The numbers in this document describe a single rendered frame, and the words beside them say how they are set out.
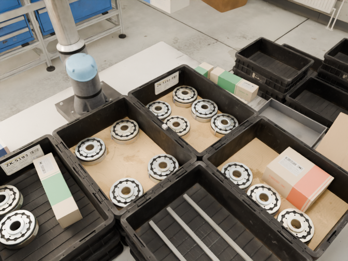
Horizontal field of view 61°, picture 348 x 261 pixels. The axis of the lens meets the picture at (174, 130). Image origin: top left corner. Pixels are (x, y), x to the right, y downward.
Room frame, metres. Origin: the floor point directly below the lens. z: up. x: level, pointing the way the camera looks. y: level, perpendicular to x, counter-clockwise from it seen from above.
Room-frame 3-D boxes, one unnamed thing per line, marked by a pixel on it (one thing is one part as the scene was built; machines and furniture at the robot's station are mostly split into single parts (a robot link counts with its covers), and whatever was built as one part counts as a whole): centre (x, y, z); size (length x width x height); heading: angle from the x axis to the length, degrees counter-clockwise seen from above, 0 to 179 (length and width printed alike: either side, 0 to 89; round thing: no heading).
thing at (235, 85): (1.16, -0.29, 0.73); 0.24 x 0.06 x 0.06; 49
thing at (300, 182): (0.52, -0.39, 0.87); 0.16 x 0.12 x 0.07; 41
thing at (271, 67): (1.60, -0.63, 0.37); 0.40 x 0.30 x 0.45; 44
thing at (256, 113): (0.80, -0.06, 0.92); 0.40 x 0.30 x 0.02; 41
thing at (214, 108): (0.85, -0.12, 0.86); 0.10 x 0.10 x 0.01
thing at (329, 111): (1.31, -0.91, 0.31); 0.40 x 0.30 x 0.34; 44
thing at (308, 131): (0.87, -0.48, 0.73); 0.27 x 0.20 x 0.05; 46
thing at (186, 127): (0.75, -0.01, 0.86); 0.10 x 0.10 x 0.01
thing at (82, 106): (0.97, 0.37, 0.80); 0.15 x 0.15 x 0.10
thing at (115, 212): (0.60, 0.17, 0.92); 0.40 x 0.30 x 0.02; 41
